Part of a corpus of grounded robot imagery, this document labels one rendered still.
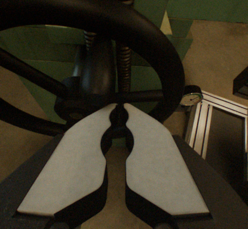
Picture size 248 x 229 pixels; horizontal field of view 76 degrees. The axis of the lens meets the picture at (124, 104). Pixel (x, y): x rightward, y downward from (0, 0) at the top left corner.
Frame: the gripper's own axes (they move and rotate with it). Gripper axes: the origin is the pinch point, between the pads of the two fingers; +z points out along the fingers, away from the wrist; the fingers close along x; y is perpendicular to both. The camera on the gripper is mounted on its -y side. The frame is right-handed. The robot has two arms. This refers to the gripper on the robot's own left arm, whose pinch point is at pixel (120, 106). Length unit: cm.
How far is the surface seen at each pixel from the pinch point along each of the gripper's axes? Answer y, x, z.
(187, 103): 16.0, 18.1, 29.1
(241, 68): 38, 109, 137
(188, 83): 13.5, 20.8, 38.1
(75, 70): 1.3, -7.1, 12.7
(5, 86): 41, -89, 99
